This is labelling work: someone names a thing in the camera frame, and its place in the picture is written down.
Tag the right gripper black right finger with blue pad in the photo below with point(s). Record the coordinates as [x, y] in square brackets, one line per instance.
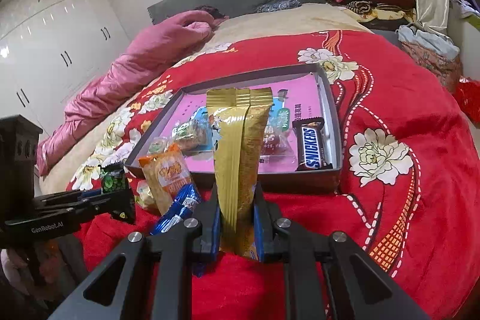
[327, 276]

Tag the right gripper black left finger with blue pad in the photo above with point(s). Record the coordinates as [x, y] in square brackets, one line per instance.
[148, 277]

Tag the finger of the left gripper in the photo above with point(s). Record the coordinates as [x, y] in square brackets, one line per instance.
[62, 198]
[120, 205]

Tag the dark green candy packet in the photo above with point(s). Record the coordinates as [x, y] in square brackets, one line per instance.
[113, 178]

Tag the orange snack packet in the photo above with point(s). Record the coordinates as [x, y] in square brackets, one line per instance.
[165, 173]

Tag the blue snack packet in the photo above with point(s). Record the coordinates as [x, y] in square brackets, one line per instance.
[182, 208]

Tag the small clear cookie packet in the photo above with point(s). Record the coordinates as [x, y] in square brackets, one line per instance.
[158, 146]

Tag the green label cake packet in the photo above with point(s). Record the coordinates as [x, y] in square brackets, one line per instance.
[190, 135]

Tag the snickers bar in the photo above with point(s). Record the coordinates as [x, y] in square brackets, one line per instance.
[310, 144]

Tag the clear pastry packet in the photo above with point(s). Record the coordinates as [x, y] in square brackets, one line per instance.
[276, 147]

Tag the gold long snack packet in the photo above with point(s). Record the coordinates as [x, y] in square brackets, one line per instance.
[237, 117]

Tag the red floral blanket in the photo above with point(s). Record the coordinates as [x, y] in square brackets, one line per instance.
[409, 189]

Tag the dark shallow box tray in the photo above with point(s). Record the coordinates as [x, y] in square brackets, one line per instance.
[321, 181]

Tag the pink quilt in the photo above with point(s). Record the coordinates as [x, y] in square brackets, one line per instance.
[151, 52]

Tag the white wardrobe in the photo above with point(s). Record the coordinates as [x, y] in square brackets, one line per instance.
[50, 50]

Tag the pink chinese book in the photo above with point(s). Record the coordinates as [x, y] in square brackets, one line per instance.
[294, 96]

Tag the red plastic bag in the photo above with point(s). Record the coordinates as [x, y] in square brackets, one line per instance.
[467, 95]

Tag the light blue cloth pile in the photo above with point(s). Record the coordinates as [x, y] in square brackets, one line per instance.
[427, 40]

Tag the patterned grey pillow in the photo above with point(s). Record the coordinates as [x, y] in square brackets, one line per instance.
[277, 6]

